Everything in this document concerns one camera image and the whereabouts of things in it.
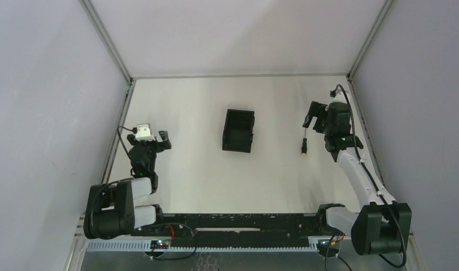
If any control circuit board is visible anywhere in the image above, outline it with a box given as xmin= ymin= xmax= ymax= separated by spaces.
xmin=150 ymin=239 xmax=171 ymax=250
xmin=316 ymin=240 xmax=342 ymax=259

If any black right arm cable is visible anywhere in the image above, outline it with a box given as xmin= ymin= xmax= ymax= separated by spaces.
xmin=334 ymin=84 xmax=408 ymax=269

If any right control circuit board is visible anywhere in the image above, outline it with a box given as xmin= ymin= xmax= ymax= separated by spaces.
xmin=316 ymin=240 xmax=342 ymax=259

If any left control circuit board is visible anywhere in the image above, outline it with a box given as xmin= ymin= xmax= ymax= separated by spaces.
xmin=150 ymin=239 xmax=171 ymax=250

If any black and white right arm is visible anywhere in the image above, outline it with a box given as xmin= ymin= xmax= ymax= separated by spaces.
xmin=303 ymin=101 xmax=412 ymax=255

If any black plastic bin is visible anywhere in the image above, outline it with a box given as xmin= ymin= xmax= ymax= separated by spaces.
xmin=222 ymin=109 xmax=255 ymax=153

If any black left camera cable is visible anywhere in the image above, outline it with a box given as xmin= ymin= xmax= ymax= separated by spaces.
xmin=117 ymin=125 xmax=137 ymax=160

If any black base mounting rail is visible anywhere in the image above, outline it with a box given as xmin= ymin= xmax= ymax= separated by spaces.
xmin=131 ymin=213 xmax=347 ymax=248

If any black and yellow screwdriver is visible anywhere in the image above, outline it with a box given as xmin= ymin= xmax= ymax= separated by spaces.
xmin=301 ymin=127 xmax=308 ymax=156

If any slotted grey cable duct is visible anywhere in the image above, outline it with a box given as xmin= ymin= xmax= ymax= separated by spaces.
xmin=86 ymin=239 xmax=318 ymax=252

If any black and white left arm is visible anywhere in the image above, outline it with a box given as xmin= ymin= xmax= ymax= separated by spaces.
xmin=83 ymin=128 xmax=172 ymax=239

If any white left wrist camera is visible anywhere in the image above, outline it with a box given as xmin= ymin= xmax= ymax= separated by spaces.
xmin=135 ymin=123 xmax=156 ymax=142

